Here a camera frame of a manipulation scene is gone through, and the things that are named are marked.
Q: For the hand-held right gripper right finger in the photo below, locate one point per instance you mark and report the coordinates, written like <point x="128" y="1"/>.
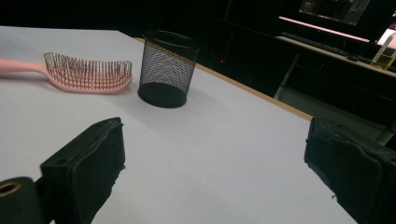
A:
<point x="358" y="168"/>

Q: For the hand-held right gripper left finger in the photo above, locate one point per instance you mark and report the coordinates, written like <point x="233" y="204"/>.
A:
<point x="84" y="161"/>

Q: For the black mesh pen holder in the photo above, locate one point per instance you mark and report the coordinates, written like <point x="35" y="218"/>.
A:
<point x="162" y="96"/>

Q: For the black keyboard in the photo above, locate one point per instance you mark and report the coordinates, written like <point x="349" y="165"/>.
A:
<point x="317" y="45"/>

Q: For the computer monitor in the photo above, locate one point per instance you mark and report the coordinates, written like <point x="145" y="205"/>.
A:
<point x="336" y="9"/>

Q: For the white metal frame desk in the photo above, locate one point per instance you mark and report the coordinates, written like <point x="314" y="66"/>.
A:
<point x="288" y="77"/>

